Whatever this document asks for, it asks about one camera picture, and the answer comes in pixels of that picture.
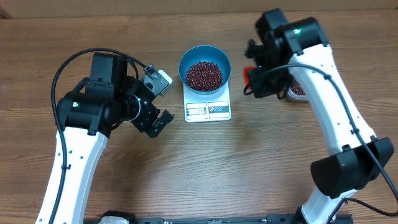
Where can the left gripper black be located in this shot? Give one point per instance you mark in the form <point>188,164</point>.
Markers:
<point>155,130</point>

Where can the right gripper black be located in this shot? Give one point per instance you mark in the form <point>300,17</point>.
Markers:
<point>260,90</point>

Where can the orange measuring scoop blue handle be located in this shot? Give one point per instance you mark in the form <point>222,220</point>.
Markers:
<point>246,70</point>

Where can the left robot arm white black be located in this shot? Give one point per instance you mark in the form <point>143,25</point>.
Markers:
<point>120,88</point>

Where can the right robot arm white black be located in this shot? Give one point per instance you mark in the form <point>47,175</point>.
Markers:
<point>300,52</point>

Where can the white digital kitchen scale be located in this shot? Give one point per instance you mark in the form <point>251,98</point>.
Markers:
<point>207,108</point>

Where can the red beans in bowl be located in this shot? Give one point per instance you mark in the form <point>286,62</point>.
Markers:
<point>204,76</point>

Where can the blue bowl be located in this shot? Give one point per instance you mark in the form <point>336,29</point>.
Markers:
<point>206,53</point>

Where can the red beans in container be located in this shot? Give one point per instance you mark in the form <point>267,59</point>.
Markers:
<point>296,88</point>

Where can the clear plastic container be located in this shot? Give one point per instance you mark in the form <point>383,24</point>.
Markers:
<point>295,97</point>

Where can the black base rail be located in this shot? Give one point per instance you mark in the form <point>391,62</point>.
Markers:
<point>112,216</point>

